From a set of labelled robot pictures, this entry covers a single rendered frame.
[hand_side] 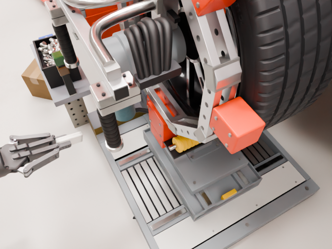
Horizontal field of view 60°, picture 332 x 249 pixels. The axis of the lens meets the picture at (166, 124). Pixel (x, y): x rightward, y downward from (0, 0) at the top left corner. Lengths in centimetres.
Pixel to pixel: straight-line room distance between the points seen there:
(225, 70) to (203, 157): 78
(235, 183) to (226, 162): 11
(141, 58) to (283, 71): 28
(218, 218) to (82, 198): 66
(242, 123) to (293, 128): 123
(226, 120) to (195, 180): 68
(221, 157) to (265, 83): 76
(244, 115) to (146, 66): 23
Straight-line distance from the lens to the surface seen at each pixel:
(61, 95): 130
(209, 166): 130
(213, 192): 134
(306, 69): 68
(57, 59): 115
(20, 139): 83
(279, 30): 60
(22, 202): 162
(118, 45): 73
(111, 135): 67
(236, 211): 140
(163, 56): 55
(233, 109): 63
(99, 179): 154
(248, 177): 140
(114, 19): 65
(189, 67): 91
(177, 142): 98
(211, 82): 59
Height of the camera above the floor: 136
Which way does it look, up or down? 54 degrees down
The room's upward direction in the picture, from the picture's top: straight up
